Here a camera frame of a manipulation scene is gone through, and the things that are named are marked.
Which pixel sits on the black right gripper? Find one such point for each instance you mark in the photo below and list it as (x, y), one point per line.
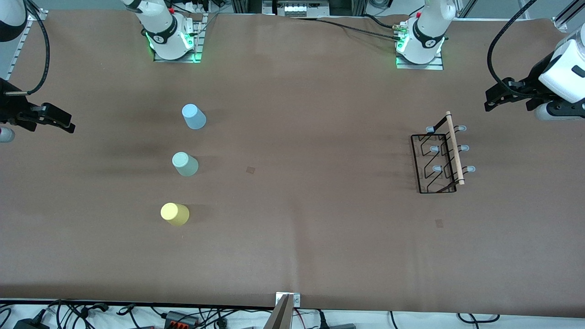
(10, 107)

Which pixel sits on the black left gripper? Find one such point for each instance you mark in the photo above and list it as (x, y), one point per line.
(529, 86)

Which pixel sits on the pale green plastic cup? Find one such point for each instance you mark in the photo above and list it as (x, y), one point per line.
(185, 165)

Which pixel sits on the light blue plastic cup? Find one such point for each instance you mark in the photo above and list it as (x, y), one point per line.
(194, 117)

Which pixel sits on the yellow plastic cup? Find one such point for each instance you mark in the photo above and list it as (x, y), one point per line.
(175, 214)

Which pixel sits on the black power brick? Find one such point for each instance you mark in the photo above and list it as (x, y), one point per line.
(29, 323)

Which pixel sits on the grey background equipment rack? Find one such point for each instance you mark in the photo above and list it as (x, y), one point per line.
(295, 8)

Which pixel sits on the brown table cover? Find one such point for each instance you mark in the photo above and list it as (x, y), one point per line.
(320, 237)

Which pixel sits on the black power adapter orange buttons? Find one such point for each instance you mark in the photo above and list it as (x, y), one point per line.
(180, 318)

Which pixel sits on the aluminium frame rail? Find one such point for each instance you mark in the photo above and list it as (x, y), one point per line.
(20, 45)
(569, 13)

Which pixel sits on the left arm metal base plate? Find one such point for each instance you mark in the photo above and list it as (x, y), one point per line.
(420, 66)

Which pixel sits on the aluminium profile post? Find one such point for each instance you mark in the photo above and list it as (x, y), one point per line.
(283, 315)

